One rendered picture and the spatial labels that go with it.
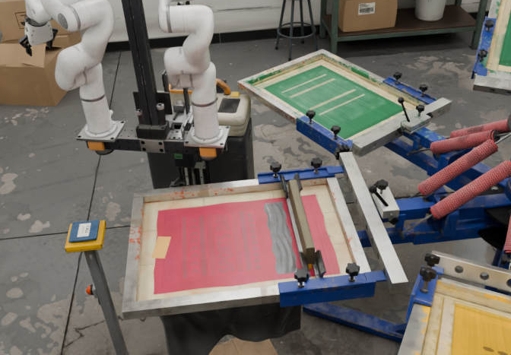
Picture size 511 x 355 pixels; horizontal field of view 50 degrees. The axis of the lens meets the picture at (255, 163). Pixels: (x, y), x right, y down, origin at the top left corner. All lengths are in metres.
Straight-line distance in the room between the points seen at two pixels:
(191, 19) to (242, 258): 0.80
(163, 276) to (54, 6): 0.95
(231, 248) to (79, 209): 1.98
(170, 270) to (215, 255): 0.16
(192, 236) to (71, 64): 0.73
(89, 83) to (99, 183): 1.83
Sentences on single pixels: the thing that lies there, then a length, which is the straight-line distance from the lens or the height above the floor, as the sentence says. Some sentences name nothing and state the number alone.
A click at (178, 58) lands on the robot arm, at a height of 1.52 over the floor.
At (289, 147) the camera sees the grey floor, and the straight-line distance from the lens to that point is 4.06.
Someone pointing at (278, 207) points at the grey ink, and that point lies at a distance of 2.08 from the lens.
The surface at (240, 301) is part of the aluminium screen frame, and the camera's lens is 1.76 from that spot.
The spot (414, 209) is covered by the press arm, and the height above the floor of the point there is 1.04.
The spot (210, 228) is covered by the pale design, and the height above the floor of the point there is 0.96.
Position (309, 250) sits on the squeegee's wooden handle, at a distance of 1.80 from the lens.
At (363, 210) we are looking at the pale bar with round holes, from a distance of 1.97.
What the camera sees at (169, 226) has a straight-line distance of 2.06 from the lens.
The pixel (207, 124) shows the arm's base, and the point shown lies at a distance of 2.10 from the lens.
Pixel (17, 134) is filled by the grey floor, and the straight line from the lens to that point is 4.73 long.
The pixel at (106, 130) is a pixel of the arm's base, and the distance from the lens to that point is 2.28.
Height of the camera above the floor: 2.33
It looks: 37 degrees down
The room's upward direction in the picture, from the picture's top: 3 degrees counter-clockwise
